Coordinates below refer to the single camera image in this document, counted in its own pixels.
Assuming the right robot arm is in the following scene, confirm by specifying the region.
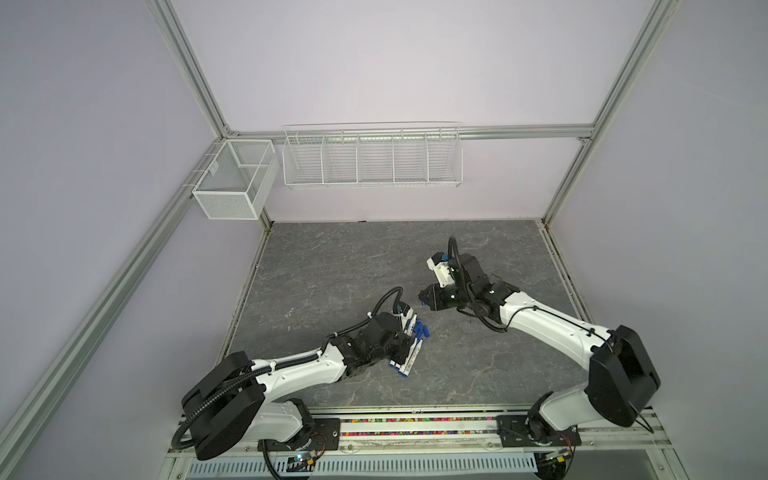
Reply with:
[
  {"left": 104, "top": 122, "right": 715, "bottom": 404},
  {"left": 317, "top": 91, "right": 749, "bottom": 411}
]
[{"left": 419, "top": 237, "right": 661, "bottom": 446}]

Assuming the whiteboard marker pen five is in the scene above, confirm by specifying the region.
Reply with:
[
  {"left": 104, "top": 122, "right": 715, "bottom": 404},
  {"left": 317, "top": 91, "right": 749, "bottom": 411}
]
[{"left": 398, "top": 340, "right": 423, "bottom": 377}]

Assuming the white mesh box basket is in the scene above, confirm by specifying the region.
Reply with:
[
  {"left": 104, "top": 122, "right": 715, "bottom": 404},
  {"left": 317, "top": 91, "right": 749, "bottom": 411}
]
[{"left": 192, "top": 139, "right": 279, "bottom": 220}]

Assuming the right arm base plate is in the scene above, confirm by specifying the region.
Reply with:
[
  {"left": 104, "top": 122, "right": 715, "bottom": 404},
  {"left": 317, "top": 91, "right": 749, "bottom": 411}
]
[{"left": 496, "top": 414, "right": 582, "bottom": 447}]

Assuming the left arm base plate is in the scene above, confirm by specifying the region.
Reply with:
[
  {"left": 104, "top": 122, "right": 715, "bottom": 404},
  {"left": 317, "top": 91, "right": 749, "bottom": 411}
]
[{"left": 263, "top": 417, "right": 341, "bottom": 452}]

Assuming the white wire shelf basket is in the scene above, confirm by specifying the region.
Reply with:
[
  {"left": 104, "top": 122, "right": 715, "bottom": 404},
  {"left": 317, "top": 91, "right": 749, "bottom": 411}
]
[{"left": 282, "top": 122, "right": 464, "bottom": 188}]

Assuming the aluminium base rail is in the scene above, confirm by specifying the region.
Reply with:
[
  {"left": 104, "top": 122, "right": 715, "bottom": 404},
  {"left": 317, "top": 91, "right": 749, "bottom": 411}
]
[{"left": 158, "top": 405, "right": 673, "bottom": 464}]

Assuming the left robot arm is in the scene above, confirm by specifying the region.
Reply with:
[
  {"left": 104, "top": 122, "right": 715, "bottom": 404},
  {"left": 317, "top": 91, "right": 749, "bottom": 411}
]
[{"left": 171, "top": 286, "right": 416, "bottom": 461}]

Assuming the whiteboard marker pen four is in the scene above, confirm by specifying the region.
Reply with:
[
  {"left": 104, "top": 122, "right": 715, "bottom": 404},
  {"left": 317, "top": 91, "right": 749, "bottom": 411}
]
[{"left": 389, "top": 350, "right": 413, "bottom": 376}]

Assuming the white vent grille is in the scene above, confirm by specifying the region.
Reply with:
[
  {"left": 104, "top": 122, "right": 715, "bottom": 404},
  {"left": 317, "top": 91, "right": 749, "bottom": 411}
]
[{"left": 182, "top": 452, "right": 538, "bottom": 479}]

